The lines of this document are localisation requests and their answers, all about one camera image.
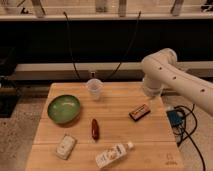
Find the white wall rail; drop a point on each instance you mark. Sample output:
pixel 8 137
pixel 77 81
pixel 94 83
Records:
pixel 127 71

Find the green bowl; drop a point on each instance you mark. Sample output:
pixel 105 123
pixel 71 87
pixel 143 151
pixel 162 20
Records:
pixel 63 109

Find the white plastic bottle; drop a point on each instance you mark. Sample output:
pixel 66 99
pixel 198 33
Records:
pixel 113 154

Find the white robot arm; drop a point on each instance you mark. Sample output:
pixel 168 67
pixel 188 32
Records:
pixel 160 69

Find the black orange eraser block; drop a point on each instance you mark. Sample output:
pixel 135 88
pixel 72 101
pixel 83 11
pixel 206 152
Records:
pixel 139 112

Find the red brown sausage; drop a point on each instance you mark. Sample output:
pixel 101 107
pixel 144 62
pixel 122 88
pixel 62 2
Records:
pixel 95 129

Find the black cart at left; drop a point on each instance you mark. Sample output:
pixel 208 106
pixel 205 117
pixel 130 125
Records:
pixel 8 64

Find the clear plastic cup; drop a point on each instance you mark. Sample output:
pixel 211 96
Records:
pixel 94 87

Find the blue device on floor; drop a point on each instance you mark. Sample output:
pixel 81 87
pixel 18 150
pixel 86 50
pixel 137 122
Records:
pixel 175 117

